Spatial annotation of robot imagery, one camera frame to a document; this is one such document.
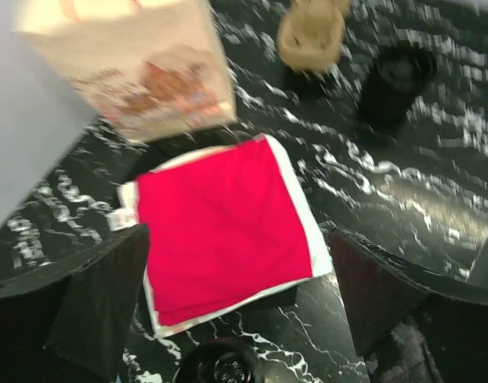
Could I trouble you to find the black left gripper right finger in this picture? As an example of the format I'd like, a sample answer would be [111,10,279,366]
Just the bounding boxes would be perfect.
[329,230,488,382]

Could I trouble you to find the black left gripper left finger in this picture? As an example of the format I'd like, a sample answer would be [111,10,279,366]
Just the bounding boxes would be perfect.
[0,224,149,382]

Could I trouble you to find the cream bear paper bag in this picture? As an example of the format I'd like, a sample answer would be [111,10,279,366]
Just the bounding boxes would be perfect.
[15,0,236,142]

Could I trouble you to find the brown pulp cup carrier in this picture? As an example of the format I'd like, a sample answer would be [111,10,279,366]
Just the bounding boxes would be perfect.
[276,0,351,73]

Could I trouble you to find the black cup stack left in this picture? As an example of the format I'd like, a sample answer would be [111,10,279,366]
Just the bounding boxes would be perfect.
[172,338,265,383]

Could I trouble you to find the black cup stack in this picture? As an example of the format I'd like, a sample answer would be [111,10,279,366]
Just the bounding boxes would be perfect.
[172,338,265,383]
[356,41,438,131]

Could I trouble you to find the red napkin stack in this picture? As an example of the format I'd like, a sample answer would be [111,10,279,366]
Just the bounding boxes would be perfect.
[107,134,333,338]

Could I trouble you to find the black napkin tray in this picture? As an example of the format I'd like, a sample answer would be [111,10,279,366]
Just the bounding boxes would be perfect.
[123,124,297,311]

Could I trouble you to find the black cup stack right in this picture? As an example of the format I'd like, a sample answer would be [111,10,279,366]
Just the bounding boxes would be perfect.
[356,41,438,131]

